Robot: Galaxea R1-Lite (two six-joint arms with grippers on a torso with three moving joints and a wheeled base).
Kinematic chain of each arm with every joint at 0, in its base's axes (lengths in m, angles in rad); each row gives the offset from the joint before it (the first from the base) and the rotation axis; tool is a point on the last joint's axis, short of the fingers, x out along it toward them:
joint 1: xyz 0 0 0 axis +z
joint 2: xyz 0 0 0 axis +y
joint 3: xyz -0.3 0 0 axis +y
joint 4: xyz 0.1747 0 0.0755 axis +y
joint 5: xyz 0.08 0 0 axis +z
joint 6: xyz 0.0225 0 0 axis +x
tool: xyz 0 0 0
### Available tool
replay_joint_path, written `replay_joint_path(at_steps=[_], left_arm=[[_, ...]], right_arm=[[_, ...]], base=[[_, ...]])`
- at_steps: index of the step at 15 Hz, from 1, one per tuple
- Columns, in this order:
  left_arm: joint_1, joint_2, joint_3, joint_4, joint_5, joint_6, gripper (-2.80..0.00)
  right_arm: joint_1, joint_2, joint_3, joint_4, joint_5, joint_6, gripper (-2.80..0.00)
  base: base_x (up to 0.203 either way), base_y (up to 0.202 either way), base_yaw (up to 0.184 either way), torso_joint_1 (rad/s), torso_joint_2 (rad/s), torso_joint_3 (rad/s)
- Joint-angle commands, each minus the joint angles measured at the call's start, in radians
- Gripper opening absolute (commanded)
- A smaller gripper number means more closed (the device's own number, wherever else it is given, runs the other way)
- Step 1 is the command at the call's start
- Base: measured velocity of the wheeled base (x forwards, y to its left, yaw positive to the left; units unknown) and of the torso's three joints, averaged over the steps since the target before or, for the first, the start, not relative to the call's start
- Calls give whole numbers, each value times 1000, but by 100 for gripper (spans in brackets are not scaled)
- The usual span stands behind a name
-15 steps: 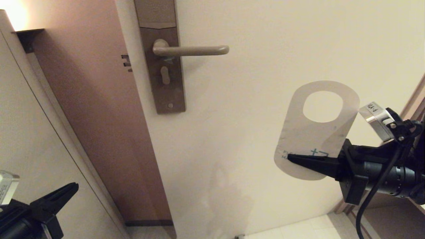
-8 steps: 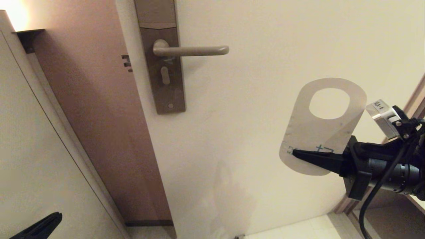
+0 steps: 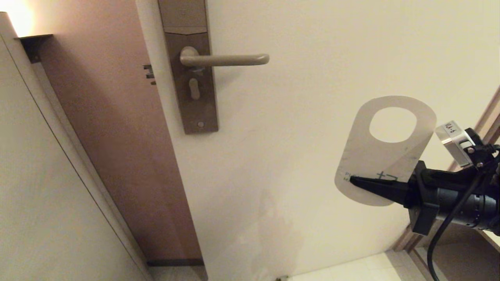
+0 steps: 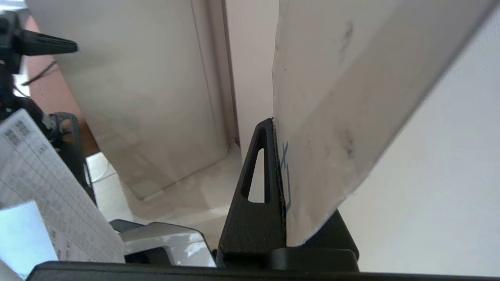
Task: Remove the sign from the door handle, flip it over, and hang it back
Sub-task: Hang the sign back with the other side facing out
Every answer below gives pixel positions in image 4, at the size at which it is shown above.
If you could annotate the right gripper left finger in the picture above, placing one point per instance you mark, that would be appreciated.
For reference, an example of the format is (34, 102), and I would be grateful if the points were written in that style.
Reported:
(250, 234)

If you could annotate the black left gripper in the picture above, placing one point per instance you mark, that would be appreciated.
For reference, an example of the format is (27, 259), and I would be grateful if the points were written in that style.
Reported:
(9, 43)

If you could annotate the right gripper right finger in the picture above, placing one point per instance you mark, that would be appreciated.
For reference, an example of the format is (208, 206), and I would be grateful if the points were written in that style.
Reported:
(336, 249)

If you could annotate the blue and white door hanger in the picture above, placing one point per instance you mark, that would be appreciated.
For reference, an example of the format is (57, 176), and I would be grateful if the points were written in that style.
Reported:
(332, 97)

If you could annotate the silver robot base chassis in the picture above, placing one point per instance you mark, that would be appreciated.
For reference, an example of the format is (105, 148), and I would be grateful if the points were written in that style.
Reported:
(168, 242)

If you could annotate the white door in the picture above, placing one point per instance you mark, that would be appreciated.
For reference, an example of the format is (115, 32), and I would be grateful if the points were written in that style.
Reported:
(437, 175)

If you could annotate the printed paper sheet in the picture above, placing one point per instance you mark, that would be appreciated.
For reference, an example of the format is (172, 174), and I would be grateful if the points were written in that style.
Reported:
(50, 187)

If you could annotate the pale paper slip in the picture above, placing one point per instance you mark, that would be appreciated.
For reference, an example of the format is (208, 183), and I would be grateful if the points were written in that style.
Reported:
(23, 238)

